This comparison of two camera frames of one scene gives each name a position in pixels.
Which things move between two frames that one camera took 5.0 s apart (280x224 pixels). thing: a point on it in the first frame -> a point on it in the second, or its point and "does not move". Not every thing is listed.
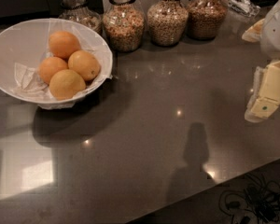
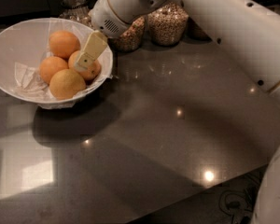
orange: x=49 y=65 does not move
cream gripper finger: x=271 y=88 -> x=91 y=50
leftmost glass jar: x=75 y=7 does not move
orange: x=63 y=44 does not move
